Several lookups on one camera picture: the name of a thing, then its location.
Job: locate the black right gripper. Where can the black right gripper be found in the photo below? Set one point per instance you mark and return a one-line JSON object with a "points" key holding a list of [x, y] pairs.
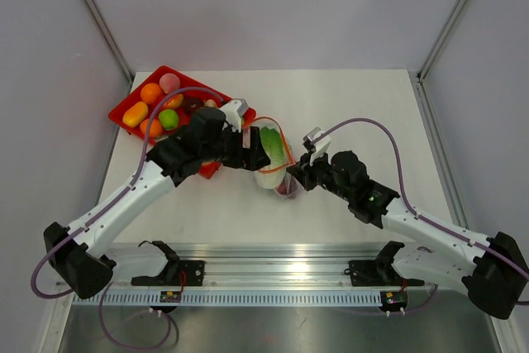
{"points": [[305, 172]]}

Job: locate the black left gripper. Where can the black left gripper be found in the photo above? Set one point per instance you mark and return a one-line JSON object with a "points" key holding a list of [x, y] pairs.
{"points": [[251, 159]]}

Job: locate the dark red apple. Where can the dark red apple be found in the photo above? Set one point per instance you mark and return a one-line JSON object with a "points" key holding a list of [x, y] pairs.
{"points": [[288, 189]]}

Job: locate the clear zip bag orange zipper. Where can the clear zip bag orange zipper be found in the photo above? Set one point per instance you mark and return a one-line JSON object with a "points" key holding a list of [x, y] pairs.
{"points": [[270, 122]]}

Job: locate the green lettuce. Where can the green lettuce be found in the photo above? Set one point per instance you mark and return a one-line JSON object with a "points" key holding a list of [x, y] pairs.
{"points": [[270, 177]]}

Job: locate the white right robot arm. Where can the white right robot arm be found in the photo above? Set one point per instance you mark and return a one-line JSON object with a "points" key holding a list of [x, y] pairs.
{"points": [[490, 271]]}

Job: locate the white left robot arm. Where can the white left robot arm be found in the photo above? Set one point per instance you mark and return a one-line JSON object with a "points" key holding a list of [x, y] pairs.
{"points": [[77, 252]]}

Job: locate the garlic bulb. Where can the garlic bulb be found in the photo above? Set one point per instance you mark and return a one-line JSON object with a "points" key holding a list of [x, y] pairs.
{"points": [[211, 103]]}

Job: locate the purple mangosteen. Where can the purple mangosteen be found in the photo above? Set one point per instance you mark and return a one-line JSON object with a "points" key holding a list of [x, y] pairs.
{"points": [[191, 104]]}

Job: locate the green apple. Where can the green apple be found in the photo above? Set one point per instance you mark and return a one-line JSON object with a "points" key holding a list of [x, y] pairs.
{"points": [[169, 119]]}

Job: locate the red yellow mango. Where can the red yellow mango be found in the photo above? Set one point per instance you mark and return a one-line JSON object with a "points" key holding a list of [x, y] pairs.
{"points": [[171, 102]]}

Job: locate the large orange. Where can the large orange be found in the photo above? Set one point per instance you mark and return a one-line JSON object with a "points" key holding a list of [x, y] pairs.
{"points": [[152, 129]]}

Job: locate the red plastic tray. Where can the red plastic tray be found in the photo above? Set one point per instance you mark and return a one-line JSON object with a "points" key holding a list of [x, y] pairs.
{"points": [[189, 84]]}

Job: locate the pink peach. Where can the pink peach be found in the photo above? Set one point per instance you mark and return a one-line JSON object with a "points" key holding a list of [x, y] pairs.
{"points": [[169, 82]]}

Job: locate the small orange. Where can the small orange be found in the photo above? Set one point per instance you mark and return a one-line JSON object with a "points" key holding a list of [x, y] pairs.
{"points": [[150, 93]]}

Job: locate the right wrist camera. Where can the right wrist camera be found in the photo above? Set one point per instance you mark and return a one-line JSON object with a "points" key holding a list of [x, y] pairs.
{"points": [[316, 142]]}

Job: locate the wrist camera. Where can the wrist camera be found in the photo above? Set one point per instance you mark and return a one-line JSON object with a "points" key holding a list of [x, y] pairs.
{"points": [[234, 111], [316, 142]]}

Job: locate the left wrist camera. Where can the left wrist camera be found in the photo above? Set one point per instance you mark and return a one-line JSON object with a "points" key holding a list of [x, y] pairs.
{"points": [[234, 111]]}

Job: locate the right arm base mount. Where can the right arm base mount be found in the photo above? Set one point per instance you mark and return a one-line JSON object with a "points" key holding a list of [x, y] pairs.
{"points": [[368, 273]]}

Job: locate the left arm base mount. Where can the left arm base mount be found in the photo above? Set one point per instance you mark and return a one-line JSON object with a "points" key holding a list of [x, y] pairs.
{"points": [[187, 273]]}

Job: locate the white cable duct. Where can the white cable duct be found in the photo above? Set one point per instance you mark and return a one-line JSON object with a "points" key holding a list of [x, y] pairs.
{"points": [[235, 298]]}

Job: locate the left aluminium frame post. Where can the left aluminium frame post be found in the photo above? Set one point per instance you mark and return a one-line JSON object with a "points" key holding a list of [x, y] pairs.
{"points": [[99, 20]]}

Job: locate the aluminium frame post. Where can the aluminium frame post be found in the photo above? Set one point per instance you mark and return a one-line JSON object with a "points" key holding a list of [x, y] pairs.
{"points": [[99, 20], [455, 14]]}

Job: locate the right aluminium frame post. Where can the right aluminium frame post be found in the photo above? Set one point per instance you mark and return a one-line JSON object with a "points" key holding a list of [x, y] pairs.
{"points": [[455, 14]]}

